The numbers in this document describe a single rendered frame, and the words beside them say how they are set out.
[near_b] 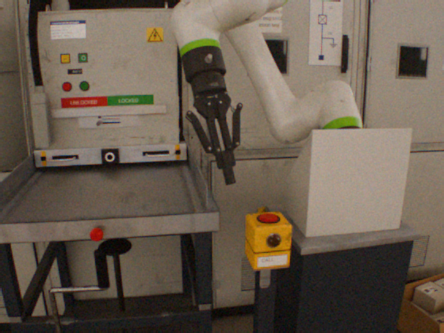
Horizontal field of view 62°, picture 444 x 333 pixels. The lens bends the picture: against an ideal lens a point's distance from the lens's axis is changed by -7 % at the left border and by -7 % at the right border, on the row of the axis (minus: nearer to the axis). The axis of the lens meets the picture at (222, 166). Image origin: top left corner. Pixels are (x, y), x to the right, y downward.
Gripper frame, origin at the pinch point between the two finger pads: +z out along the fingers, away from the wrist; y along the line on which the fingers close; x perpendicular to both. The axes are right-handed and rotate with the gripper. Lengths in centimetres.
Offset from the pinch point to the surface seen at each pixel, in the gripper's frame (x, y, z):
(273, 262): -1.5, 4.7, 21.5
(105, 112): 50, -23, -32
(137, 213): 21.7, -19.5, 4.5
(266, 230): -4.6, 3.8, 14.4
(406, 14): 46, 111, -58
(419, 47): 52, 118, -44
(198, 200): 25.8, -2.6, 4.0
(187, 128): 76, 9, -28
